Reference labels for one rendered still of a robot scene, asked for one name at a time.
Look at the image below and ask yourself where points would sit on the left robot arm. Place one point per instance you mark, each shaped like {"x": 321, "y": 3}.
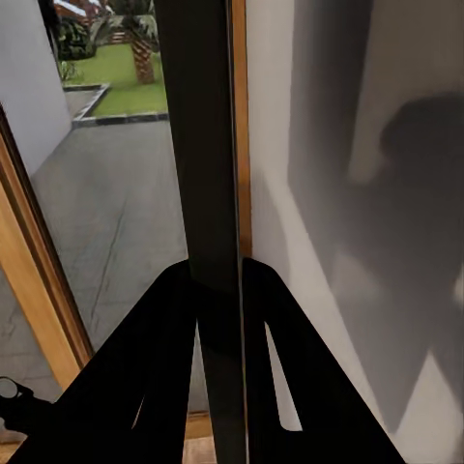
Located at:
{"x": 19, "y": 409}

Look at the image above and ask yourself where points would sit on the poster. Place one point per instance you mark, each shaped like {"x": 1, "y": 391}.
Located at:
{"x": 197, "y": 57}

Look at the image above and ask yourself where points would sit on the door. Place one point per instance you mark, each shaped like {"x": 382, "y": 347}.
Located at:
{"x": 90, "y": 207}

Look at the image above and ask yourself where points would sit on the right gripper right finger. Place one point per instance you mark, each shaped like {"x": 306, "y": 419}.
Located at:
{"x": 338, "y": 427}

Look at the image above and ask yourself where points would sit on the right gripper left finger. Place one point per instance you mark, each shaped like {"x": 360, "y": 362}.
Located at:
{"x": 129, "y": 404}

